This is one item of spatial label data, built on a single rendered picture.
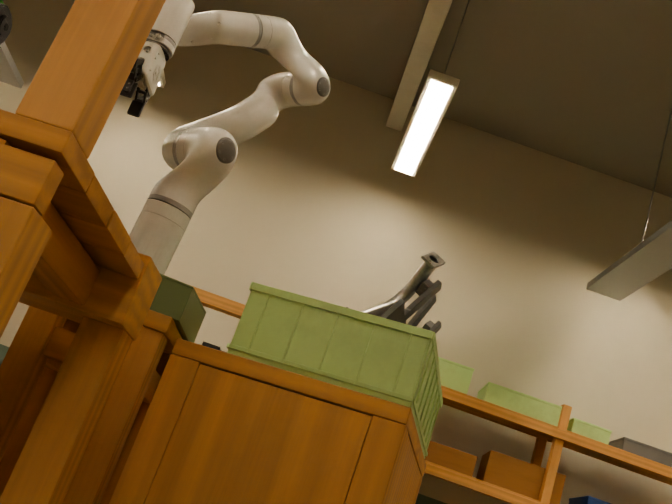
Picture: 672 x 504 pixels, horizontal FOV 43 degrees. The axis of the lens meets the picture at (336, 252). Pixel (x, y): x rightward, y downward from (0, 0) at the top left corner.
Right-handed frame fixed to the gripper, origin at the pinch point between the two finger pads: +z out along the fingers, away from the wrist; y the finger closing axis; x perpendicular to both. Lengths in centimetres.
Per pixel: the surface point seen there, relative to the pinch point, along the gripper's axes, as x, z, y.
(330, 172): 19, -236, 520
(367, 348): -73, 41, -8
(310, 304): -58, 36, -6
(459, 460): -156, -22, 480
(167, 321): -28, 46, 6
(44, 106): -20, 40, -75
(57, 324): -4, 55, 8
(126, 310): -26, 52, -19
